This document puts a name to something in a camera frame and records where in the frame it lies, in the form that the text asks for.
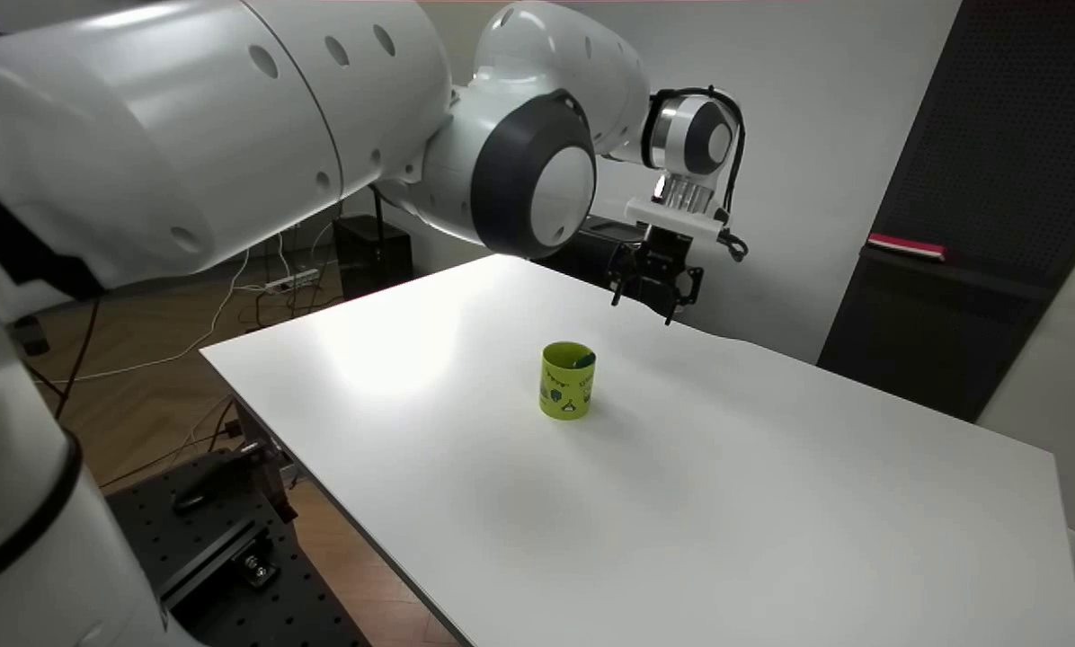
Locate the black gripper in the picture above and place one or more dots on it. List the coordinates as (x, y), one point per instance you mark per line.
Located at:
(660, 262)

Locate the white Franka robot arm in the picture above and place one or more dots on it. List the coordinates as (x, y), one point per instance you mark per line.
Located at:
(197, 130)

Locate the yellow-green printed mug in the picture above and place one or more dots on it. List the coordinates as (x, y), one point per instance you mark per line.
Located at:
(564, 390)

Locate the black computer tower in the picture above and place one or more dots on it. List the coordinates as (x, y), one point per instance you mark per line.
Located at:
(601, 255)

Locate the pink flat item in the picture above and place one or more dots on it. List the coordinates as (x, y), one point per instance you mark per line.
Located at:
(907, 246)

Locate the small black floor box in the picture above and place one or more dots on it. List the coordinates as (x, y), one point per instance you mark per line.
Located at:
(375, 255)

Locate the tall black cabinet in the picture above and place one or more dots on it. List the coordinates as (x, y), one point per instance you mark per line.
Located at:
(988, 182)

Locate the black table clamp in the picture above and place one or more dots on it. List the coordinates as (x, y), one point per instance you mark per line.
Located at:
(254, 472)

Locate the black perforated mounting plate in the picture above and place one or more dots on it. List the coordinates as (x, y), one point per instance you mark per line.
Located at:
(271, 596)

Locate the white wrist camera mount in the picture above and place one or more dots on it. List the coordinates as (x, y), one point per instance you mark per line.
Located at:
(680, 221)

